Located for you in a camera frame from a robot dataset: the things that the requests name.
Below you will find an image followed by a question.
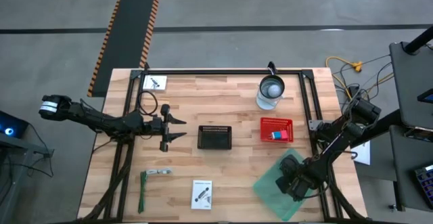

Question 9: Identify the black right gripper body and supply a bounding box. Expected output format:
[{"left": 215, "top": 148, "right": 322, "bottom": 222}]
[{"left": 275, "top": 154, "right": 315, "bottom": 203}]

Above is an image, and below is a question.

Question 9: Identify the yellow floor cable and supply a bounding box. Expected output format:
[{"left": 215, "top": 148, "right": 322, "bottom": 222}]
[{"left": 325, "top": 56, "right": 365, "bottom": 105}]

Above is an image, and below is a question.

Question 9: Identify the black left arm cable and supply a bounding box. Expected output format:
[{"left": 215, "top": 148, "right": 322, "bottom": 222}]
[{"left": 136, "top": 90, "right": 159, "bottom": 116}]

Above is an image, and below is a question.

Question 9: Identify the black aluminium frame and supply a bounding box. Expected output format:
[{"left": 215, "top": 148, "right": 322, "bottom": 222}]
[{"left": 79, "top": 63, "right": 365, "bottom": 224}]

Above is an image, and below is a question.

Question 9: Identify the grey mounting plate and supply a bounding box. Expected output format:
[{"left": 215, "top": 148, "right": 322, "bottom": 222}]
[{"left": 308, "top": 118, "right": 325, "bottom": 132}]

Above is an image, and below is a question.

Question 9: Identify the black plastic basket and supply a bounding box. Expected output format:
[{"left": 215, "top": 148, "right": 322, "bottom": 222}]
[{"left": 197, "top": 125, "right": 233, "bottom": 150}]

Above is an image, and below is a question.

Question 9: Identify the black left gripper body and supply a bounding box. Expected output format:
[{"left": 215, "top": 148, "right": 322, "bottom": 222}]
[{"left": 148, "top": 104, "right": 171, "bottom": 153}]

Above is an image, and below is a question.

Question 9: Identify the silver grey cable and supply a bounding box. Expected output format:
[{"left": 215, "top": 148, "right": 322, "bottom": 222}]
[{"left": 145, "top": 168, "right": 173, "bottom": 176}]

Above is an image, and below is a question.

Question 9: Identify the black power brick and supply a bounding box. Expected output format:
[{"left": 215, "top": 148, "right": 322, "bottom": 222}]
[{"left": 348, "top": 85, "right": 365, "bottom": 110}]

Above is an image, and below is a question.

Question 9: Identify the grey metal stand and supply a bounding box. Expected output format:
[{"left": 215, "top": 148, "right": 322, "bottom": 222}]
[{"left": 0, "top": 137, "right": 55, "bottom": 224}]

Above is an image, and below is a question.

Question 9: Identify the white cylindrical lamp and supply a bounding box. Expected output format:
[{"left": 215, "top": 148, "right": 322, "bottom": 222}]
[{"left": 256, "top": 74, "right": 286, "bottom": 111}]

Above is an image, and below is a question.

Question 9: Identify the dark grey low table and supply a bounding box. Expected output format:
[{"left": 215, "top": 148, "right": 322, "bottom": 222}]
[{"left": 353, "top": 125, "right": 433, "bottom": 215}]

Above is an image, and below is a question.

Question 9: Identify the black pole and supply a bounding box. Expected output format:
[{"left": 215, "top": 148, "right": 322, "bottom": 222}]
[{"left": 402, "top": 25, "right": 433, "bottom": 55}]

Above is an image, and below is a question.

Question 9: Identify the white paper sheet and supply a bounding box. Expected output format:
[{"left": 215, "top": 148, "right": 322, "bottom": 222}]
[{"left": 351, "top": 141, "right": 371, "bottom": 166}]

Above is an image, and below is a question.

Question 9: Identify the small white product box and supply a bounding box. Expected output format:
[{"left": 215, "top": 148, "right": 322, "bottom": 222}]
[{"left": 142, "top": 74, "right": 168, "bottom": 91}]

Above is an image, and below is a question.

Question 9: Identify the keyboard with blue keys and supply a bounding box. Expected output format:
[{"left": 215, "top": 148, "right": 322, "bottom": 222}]
[{"left": 414, "top": 164, "right": 433, "bottom": 210}]

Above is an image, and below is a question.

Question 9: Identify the black device blue screen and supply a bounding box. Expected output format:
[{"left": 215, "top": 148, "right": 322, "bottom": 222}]
[{"left": 417, "top": 88, "right": 433, "bottom": 104}]

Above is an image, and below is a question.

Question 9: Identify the computer with blue light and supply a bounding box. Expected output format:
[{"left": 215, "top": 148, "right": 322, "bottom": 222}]
[{"left": 0, "top": 110, "right": 30, "bottom": 140}]

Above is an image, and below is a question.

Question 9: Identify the green translucent plastic bin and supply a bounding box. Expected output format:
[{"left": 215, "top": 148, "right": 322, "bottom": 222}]
[{"left": 252, "top": 148, "right": 325, "bottom": 222}]

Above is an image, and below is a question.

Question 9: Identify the white card bottom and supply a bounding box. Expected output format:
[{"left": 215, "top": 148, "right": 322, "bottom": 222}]
[{"left": 190, "top": 179, "right": 213, "bottom": 211}]

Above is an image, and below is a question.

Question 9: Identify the red plastic basket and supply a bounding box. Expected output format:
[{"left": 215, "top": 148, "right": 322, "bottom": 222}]
[{"left": 259, "top": 116, "right": 294, "bottom": 143}]

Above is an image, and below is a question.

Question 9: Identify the black hazard-striped floor mat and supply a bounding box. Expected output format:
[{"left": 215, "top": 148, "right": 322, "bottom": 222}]
[{"left": 87, "top": 0, "right": 162, "bottom": 98}]

